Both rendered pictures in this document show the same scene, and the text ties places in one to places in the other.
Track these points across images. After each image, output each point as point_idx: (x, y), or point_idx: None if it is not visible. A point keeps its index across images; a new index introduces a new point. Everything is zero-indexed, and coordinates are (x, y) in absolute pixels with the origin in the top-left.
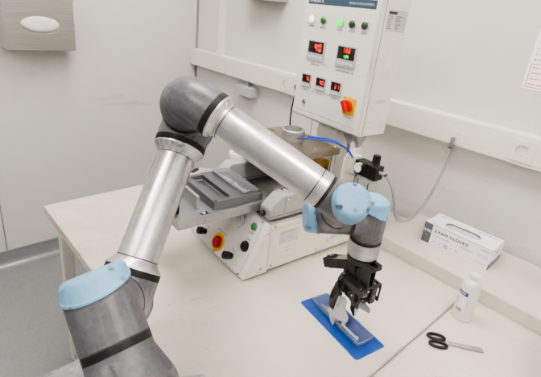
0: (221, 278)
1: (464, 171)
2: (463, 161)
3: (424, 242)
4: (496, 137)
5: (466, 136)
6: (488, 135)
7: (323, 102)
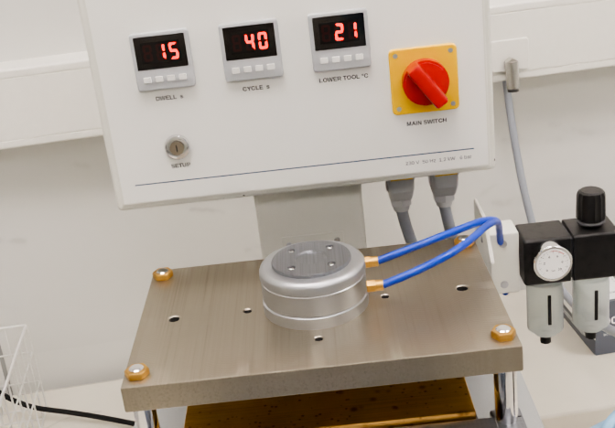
0: None
1: (534, 134)
2: (524, 112)
3: (610, 355)
4: (610, 14)
5: (538, 43)
6: (590, 17)
7: (287, 112)
